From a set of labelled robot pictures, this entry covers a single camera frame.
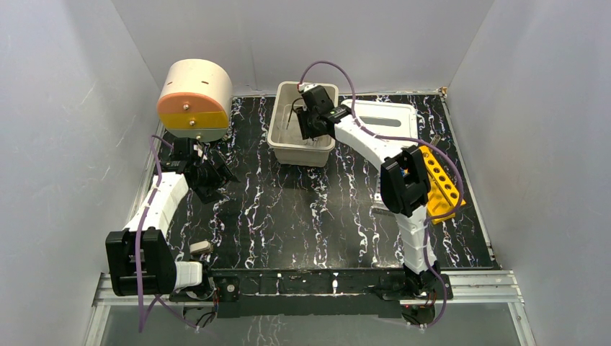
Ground clear glass test tube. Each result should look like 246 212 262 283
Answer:
430 134 442 148

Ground yellow test tube rack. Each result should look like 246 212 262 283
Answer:
419 146 459 224

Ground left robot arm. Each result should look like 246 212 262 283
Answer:
105 138 237 300

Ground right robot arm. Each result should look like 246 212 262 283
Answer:
296 84 436 298

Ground beige plastic bin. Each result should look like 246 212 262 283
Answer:
267 81 336 167

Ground round beige drawer cabinet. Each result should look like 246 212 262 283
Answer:
156 58 233 143

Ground small beige stopper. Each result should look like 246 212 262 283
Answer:
189 240 213 256

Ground white bin lid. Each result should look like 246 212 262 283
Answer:
334 100 419 148

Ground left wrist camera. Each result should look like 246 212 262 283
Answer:
183 138 205 161

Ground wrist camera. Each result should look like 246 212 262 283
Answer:
183 138 205 161
298 83 318 94

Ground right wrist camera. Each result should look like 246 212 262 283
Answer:
298 83 318 94

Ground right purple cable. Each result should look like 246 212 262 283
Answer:
298 61 465 330

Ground black base frame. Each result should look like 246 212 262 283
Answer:
169 268 454 327

